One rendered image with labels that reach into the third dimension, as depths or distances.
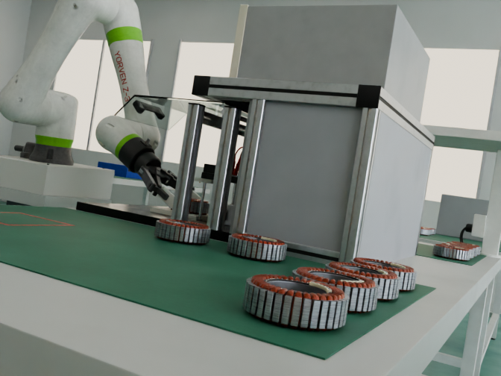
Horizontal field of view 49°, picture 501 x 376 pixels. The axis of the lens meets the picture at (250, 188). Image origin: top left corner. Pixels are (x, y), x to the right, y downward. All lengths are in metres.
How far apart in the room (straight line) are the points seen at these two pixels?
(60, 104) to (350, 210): 1.19
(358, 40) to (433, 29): 5.14
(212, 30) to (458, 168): 3.53
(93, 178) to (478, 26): 4.99
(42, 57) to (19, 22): 7.80
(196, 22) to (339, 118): 6.53
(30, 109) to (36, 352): 1.50
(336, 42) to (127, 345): 0.98
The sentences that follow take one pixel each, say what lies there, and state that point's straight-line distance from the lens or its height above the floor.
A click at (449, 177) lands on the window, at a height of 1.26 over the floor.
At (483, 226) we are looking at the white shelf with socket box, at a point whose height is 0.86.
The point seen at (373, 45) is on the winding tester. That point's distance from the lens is 1.28.
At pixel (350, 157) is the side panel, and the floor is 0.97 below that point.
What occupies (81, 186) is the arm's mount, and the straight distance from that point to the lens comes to 1.99.
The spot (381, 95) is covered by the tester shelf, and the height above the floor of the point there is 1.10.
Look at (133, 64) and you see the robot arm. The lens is 1.84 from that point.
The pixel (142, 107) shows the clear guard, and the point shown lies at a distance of 1.51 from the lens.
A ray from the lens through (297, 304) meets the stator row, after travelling 0.56.
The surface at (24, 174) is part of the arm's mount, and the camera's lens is 1.95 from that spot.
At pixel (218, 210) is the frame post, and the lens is 1.25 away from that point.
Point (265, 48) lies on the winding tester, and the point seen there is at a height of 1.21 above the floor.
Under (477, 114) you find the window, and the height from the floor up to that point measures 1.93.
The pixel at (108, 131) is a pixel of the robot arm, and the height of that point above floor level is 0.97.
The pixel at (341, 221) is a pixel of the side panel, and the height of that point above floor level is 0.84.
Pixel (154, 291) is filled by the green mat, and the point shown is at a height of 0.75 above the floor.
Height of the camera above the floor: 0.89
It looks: level
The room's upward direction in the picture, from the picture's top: 9 degrees clockwise
